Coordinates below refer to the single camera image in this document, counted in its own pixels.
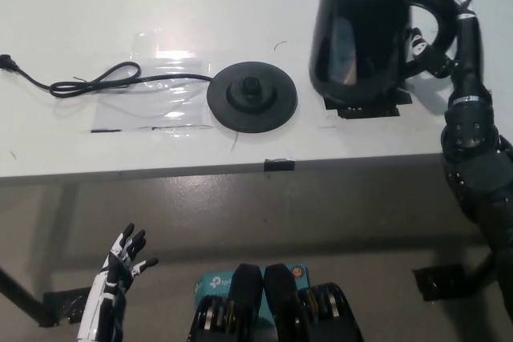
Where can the clear plastic sheet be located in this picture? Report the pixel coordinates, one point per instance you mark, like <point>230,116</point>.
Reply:
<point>168,105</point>

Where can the teal cardboard router box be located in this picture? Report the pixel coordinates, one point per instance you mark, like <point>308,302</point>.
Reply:
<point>212,282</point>

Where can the black electric kettle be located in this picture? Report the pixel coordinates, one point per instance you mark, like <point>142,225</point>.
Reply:
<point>360,29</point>

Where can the black tape square marker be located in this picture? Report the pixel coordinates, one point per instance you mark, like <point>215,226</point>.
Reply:
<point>368,111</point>

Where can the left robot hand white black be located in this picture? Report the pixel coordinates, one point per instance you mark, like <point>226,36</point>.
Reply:
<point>106,290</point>

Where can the round black kettle base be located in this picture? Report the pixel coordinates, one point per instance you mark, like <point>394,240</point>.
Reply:
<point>252,97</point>

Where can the small black tape piece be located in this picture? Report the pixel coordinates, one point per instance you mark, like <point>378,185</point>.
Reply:
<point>279,164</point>

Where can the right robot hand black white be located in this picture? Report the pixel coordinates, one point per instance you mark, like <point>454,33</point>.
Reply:
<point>471,61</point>

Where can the black table leg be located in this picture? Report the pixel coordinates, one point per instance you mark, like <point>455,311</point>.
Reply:
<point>18,290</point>

